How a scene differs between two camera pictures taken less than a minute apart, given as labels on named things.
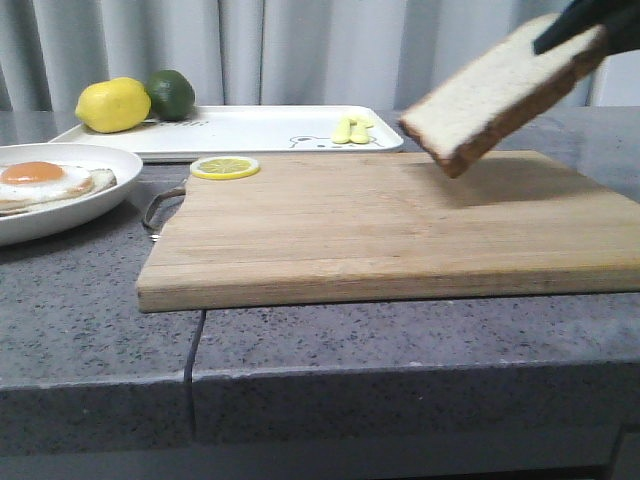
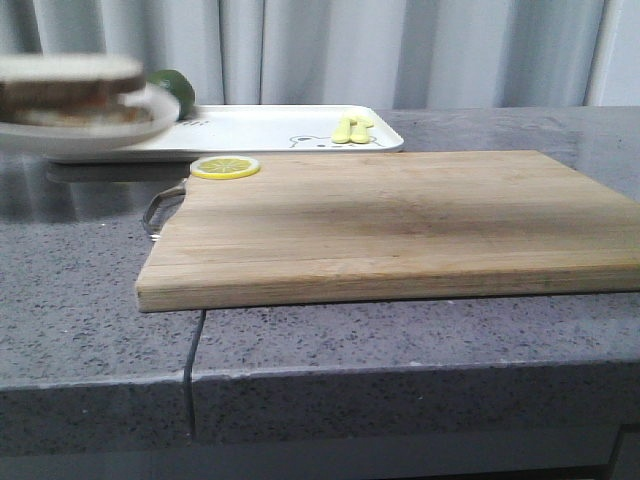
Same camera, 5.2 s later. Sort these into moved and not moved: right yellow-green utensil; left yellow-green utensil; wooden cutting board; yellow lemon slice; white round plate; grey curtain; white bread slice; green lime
Moved: white bread slice; white round plate
Not moved: left yellow-green utensil; yellow lemon slice; grey curtain; wooden cutting board; green lime; right yellow-green utensil
